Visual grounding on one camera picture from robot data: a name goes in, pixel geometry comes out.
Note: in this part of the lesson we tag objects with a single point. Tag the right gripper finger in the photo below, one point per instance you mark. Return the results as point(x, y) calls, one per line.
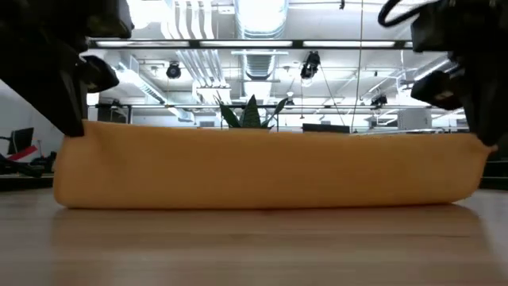
point(488, 99)

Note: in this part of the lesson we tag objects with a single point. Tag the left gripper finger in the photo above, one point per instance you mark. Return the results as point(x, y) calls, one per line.
point(55, 91)

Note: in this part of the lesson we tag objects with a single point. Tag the orange microfiber towel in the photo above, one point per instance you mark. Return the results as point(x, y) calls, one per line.
point(258, 171)

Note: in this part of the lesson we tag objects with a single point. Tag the small black tilted monitor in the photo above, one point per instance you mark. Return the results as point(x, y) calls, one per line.
point(21, 140)

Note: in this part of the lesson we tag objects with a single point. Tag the black shelving unit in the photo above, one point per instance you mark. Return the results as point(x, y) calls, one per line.
point(113, 115)

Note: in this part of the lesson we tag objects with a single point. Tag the red flat object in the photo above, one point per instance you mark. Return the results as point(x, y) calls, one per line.
point(21, 153)

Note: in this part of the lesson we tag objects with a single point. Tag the black overhead light bar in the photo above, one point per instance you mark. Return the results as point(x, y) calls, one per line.
point(399, 44)

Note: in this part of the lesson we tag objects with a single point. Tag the black background equipment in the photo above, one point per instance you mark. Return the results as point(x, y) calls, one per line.
point(24, 167)

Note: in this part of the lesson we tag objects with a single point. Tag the black ceiling spotlight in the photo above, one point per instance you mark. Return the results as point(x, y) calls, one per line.
point(379, 100)
point(173, 70)
point(310, 64)

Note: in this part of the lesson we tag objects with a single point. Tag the wide black monitor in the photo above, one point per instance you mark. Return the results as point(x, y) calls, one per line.
point(325, 128)

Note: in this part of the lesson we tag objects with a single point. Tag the potted plant in white pot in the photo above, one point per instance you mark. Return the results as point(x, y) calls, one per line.
point(251, 115)

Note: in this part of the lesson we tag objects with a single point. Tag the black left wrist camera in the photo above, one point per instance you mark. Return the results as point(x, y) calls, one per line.
point(101, 75)

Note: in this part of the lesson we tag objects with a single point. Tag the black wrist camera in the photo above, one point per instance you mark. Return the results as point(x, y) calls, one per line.
point(101, 75)
point(436, 89)

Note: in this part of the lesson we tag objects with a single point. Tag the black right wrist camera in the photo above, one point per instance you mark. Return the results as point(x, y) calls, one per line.
point(436, 89)

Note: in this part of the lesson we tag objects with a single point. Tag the silver ventilation duct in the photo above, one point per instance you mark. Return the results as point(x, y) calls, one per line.
point(260, 20)

